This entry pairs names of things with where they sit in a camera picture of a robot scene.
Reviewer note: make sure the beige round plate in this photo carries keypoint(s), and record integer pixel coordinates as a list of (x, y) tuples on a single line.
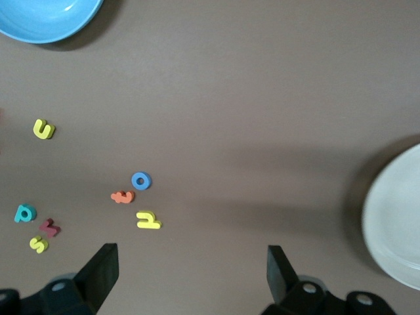
[(397, 216)]

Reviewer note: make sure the yellow foam letter s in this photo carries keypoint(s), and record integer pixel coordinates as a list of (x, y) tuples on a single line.
[(38, 244)]

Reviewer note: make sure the teal foam letter d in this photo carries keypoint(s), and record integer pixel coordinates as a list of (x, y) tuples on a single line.
[(18, 215)]

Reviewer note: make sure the blue round plate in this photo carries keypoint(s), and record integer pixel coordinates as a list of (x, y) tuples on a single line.
[(42, 19)]

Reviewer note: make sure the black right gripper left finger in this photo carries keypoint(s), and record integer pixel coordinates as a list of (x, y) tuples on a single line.
[(95, 279)]

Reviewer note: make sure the orange letter r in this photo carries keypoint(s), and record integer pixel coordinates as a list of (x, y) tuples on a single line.
[(123, 197)]

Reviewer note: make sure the yellow foam letter u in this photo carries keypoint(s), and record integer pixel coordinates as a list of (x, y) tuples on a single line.
[(38, 131)]

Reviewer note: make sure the yellow foam letter h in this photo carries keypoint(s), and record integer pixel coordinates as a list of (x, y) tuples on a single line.
[(147, 224)]

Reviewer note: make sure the maroon foam letter k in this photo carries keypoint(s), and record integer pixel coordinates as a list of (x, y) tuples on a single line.
[(50, 228)]

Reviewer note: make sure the brown table cover sheet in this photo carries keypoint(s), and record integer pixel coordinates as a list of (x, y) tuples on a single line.
[(229, 82)]

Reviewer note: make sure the blue foam letter o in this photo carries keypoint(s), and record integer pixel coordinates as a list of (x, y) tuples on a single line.
[(135, 180)]

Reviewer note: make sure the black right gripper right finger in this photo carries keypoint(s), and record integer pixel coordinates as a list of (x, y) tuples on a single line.
[(282, 282)]

